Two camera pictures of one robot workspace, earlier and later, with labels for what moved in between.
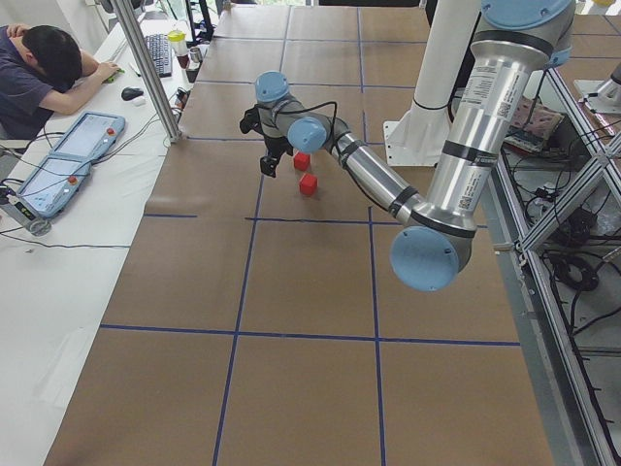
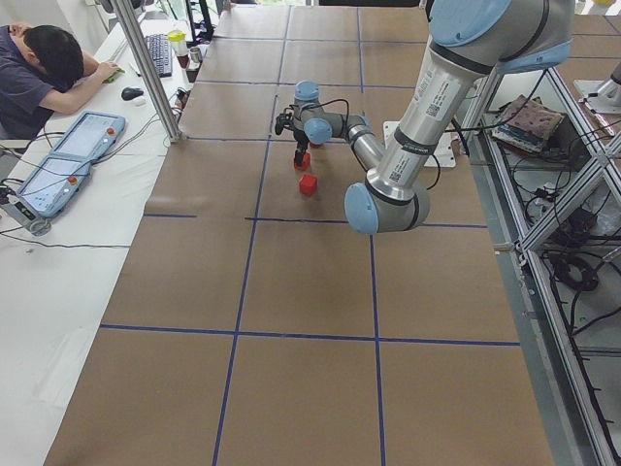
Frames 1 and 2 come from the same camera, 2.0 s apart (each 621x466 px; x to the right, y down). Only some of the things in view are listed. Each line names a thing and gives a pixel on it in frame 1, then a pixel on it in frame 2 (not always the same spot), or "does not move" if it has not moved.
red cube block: (308, 184) does not move
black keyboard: (159, 46) does not move
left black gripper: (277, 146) → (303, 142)
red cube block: (302, 161) does not move
